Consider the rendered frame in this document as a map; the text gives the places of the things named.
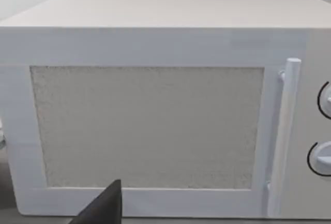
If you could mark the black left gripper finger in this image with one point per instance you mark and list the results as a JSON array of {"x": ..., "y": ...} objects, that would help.
[{"x": 107, "y": 206}]

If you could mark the pale microwave door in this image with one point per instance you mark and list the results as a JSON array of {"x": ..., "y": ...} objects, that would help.
[{"x": 144, "y": 125}]

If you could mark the pale microwave oven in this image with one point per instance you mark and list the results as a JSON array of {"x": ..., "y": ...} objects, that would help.
[{"x": 165, "y": 12}]

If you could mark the pale microwave knob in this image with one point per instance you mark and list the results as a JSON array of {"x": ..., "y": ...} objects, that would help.
[
  {"x": 322, "y": 159},
  {"x": 326, "y": 101}
]

